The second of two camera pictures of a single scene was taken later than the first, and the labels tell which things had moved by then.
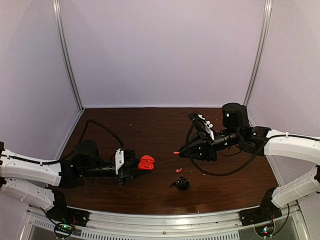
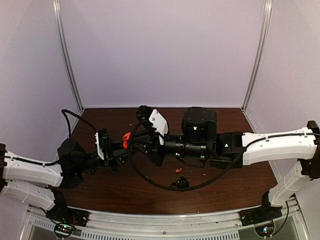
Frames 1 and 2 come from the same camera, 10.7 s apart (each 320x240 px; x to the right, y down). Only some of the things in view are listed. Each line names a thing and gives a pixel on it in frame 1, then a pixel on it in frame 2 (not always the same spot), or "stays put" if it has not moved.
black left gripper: x=130 y=162 -> x=111 y=148
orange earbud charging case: x=146 y=162 -> x=125 y=138
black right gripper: x=205 y=147 -> x=151 y=143
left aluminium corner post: x=56 y=6 stays put
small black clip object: x=183 y=183 stays put
